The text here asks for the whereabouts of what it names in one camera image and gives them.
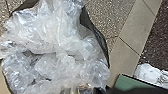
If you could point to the grey translucent trash bag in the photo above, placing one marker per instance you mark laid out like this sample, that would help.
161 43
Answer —
50 53

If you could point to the green framed glass door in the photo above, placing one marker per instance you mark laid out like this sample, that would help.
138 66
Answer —
140 86

